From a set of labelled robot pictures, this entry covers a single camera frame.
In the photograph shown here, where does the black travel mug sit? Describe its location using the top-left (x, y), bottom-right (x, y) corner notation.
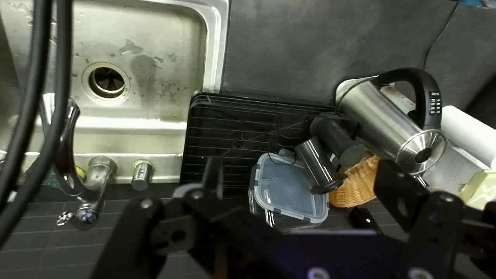
top-left (295, 112), bottom-right (369, 196)

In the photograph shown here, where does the chrome sink faucet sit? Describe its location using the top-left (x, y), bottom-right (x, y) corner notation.
top-left (48, 98), bottom-right (120, 230)

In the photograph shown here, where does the stainless steel sink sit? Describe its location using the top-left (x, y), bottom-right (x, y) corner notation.
top-left (0, 0), bottom-right (231, 187)

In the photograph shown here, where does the brown wooden bowl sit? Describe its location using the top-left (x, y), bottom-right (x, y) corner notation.
top-left (329, 154), bottom-right (383, 210)

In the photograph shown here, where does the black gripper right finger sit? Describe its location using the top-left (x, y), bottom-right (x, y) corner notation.
top-left (374, 159), bottom-right (496, 279)

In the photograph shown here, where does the small chrome sink knob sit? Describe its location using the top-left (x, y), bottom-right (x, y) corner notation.
top-left (131, 160), bottom-right (155, 193)

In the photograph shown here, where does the thin black kettle cord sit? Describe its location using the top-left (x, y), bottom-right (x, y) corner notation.
top-left (422, 0), bottom-right (462, 72)

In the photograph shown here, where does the black wire dish rack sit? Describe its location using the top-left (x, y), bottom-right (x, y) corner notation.
top-left (180, 92), bottom-right (343, 230)

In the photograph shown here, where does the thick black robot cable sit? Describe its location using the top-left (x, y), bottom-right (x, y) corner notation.
top-left (0, 0), bottom-right (75, 246)
top-left (0, 0), bottom-right (55, 196)

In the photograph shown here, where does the white paper towel roll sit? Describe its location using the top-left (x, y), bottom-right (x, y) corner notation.
top-left (439, 105), bottom-right (496, 173)

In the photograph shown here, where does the stainless steel electric kettle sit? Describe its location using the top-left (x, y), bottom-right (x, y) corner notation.
top-left (334, 67), bottom-right (450, 177)

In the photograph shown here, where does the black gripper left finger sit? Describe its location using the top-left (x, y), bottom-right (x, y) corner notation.
top-left (90, 156), bottom-right (245, 279)

